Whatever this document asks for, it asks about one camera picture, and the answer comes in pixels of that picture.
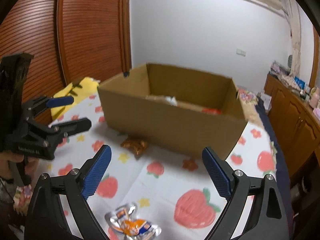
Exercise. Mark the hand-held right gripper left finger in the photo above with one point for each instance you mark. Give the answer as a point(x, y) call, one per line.
point(98, 170)

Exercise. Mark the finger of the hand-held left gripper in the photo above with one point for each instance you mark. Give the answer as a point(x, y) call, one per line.
point(60, 101)
point(75, 126)

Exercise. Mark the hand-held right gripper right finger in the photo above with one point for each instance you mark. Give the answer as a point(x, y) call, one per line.
point(217, 172)

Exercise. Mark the orange foil snack packet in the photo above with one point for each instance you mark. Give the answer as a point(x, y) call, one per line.
point(135, 146)

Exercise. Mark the pink sausage snack packet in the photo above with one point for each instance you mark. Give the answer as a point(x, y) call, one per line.
point(211, 110)

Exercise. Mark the orange and blue snack packet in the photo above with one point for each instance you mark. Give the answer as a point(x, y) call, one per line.
point(135, 226)

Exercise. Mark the brown cardboard box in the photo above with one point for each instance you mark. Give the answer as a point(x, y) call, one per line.
point(162, 130)

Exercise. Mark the white barcode snack packet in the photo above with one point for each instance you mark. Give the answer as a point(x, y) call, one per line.
point(171, 101)

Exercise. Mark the brown clear snack packet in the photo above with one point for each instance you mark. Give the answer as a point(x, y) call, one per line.
point(155, 97)

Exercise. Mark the person's left hand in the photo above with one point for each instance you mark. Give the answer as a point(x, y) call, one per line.
point(32, 167)

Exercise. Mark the yellow plush toy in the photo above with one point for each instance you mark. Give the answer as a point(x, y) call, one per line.
point(85, 87)

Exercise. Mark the strawberry printed blanket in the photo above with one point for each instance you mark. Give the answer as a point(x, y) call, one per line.
point(162, 195)

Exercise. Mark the dark blue bed sheet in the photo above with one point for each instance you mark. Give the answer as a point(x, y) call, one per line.
point(280, 160)

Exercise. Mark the wooden slatted wardrobe door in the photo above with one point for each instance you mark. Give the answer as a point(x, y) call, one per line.
point(87, 30)

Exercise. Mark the floral cushion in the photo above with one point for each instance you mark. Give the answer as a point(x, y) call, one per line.
point(248, 97)

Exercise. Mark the white box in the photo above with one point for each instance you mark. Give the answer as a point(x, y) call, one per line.
point(265, 101)

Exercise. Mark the wooden desk cabinet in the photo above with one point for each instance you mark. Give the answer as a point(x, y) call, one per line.
point(295, 120)

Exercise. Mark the purple floral pouch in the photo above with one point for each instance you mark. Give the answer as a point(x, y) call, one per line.
point(280, 68)

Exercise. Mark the blue packets on desk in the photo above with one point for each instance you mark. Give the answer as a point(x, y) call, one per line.
point(300, 81)

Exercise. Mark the pink bottle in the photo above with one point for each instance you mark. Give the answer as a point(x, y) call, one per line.
point(315, 97)

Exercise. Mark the grey round desk object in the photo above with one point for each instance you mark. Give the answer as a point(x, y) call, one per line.
point(290, 60)

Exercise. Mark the beige wrapped pipe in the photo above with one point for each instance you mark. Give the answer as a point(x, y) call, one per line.
point(296, 50)

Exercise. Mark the white wall switch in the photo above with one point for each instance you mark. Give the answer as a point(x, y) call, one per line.
point(241, 52)

